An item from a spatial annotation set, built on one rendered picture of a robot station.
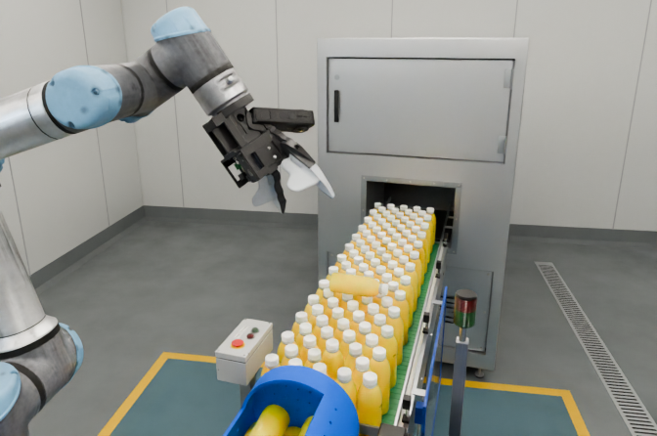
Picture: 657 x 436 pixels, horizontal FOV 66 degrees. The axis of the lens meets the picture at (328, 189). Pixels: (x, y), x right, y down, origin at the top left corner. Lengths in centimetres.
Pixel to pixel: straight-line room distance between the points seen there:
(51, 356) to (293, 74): 452
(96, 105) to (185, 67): 16
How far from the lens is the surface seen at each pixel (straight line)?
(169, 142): 591
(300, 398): 134
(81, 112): 69
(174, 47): 78
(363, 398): 149
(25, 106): 76
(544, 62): 537
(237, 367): 161
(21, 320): 110
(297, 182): 75
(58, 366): 112
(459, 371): 172
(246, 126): 79
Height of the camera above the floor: 198
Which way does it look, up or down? 16 degrees down
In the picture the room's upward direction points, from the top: straight up
